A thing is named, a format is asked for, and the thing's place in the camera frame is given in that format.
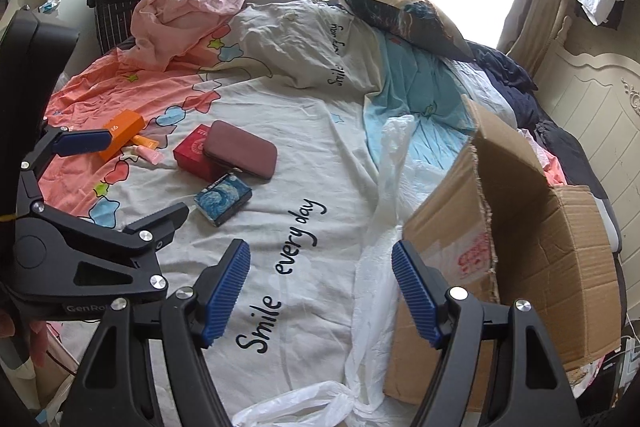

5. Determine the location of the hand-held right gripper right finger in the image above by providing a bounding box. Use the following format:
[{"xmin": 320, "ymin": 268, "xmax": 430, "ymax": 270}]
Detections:
[{"xmin": 391, "ymin": 239, "xmax": 583, "ymax": 427}]

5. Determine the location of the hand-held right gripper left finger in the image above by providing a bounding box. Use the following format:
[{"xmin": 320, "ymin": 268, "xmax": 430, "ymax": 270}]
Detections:
[{"xmin": 60, "ymin": 239, "xmax": 251, "ymax": 427}]

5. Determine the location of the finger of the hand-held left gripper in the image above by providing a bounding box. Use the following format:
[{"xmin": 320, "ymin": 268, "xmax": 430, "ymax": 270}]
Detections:
[
  {"xmin": 15, "ymin": 202, "xmax": 191, "ymax": 303},
  {"xmin": 17, "ymin": 114, "xmax": 114, "ymax": 218}
]

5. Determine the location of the orange box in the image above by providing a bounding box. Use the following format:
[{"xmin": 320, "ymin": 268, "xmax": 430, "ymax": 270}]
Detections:
[{"xmin": 97, "ymin": 109, "xmax": 151, "ymax": 162}]

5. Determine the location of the orange pink tube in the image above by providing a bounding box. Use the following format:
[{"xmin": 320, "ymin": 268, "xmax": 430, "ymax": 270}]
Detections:
[{"xmin": 131, "ymin": 134, "xmax": 164, "ymax": 166}]

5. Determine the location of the blue painted card box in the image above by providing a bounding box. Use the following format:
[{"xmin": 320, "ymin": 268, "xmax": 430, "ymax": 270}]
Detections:
[{"xmin": 192, "ymin": 173, "xmax": 253, "ymax": 228}]

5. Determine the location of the cardboard box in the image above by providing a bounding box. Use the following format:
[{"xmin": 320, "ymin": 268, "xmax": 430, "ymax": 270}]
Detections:
[{"xmin": 382, "ymin": 94, "xmax": 623, "ymax": 413}]

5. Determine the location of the person's left hand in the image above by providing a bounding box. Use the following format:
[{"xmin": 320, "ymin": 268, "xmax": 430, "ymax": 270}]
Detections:
[{"xmin": 0, "ymin": 309, "xmax": 52, "ymax": 369}]

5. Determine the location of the red box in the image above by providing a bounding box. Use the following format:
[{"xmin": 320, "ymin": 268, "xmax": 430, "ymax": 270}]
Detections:
[{"xmin": 172, "ymin": 123, "xmax": 226, "ymax": 182}]

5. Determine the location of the black striped bag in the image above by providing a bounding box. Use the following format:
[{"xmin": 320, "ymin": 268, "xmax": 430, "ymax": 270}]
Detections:
[{"xmin": 87, "ymin": 0, "xmax": 173, "ymax": 52}]

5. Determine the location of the maroon zip case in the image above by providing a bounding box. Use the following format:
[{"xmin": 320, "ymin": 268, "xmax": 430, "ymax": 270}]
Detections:
[{"xmin": 202, "ymin": 120, "xmax": 278, "ymax": 180}]

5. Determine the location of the white plastic bag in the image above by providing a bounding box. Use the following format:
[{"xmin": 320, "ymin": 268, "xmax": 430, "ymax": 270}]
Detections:
[{"xmin": 232, "ymin": 114, "xmax": 436, "ymax": 427}]

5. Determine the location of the pink sheet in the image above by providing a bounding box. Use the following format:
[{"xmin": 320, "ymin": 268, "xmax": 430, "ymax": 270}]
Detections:
[{"xmin": 131, "ymin": 0, "xmax": 261, "ymax": 70}]

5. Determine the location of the dark navy blanket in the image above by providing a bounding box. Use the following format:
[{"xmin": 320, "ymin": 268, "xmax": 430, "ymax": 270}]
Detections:
[{"xmin": 470, "ymin": 42, "xmax": 601, "ymax": 188}]

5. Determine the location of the cream bed headboard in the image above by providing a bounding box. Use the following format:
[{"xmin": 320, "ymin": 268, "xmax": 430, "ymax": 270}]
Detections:
[{"xmin": 535, "ymin": 14, "xmax": 640, "ymax": 258}]

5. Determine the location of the printed pillow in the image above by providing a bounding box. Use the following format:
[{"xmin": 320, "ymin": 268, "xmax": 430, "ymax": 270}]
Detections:
[{"xmin": 331, "ymin": 0, "xmax": 476, "ymax": 64}]

